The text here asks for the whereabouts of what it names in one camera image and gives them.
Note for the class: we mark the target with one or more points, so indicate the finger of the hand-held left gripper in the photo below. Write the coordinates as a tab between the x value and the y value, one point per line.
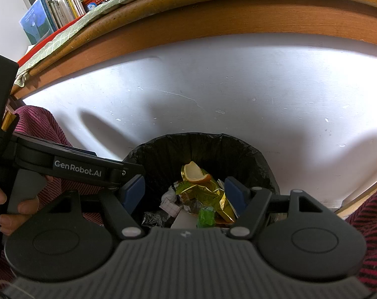
134	169

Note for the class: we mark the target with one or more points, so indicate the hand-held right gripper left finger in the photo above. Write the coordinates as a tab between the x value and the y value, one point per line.
134	193

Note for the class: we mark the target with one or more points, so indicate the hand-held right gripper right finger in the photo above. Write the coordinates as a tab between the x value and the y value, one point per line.
235	194

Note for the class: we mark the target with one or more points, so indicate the golden snack wrapper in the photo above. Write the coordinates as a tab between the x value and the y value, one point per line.
213	194

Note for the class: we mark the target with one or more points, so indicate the black bag-lined trash bin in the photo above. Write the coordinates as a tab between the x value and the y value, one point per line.
157	158

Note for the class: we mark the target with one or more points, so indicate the white tissue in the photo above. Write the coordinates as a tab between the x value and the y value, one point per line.
169	196

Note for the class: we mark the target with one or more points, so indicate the green wrapper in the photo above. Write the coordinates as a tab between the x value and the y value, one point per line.
206	218

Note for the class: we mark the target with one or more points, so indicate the orange peel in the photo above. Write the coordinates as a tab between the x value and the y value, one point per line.
193	173

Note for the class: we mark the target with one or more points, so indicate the row of upright books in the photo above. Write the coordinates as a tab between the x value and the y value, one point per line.
39	18

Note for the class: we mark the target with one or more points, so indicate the person's left leg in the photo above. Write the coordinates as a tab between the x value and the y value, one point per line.
42	124

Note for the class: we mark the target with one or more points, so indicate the person's leg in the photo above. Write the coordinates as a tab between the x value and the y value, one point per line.
375	224
42	124

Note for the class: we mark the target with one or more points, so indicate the yellow wooden piece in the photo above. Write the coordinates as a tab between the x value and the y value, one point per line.
8	120

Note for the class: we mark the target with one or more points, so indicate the red board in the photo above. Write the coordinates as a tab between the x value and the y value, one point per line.
35	53

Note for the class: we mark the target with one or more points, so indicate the green grid tablecloth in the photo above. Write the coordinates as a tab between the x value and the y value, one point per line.
67	34

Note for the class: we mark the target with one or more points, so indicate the person's right leg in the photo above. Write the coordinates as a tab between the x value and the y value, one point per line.
375	224

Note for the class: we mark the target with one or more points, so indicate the blue round tin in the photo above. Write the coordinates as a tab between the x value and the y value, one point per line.
91	6

